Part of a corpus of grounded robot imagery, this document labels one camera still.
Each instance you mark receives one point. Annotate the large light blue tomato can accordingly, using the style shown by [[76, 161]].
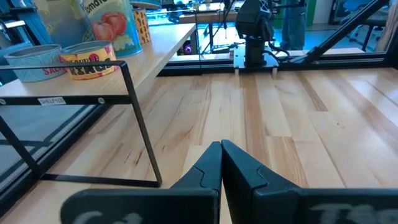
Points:
[[115, 28]]

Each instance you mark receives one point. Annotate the person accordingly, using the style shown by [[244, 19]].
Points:
[[293, 21]]

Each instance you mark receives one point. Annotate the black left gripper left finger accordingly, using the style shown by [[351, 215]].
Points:
[[205, 180]]

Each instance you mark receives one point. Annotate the salmon can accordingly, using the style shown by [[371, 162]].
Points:
[[34, 62]]

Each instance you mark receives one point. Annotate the orange bean and pepper can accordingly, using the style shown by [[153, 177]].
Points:
[[142, 26]]

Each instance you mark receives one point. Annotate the short pink yellow patterned can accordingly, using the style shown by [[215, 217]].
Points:
[[88, 62]]

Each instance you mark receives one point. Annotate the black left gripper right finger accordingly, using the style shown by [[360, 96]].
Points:
[[245, 186]]

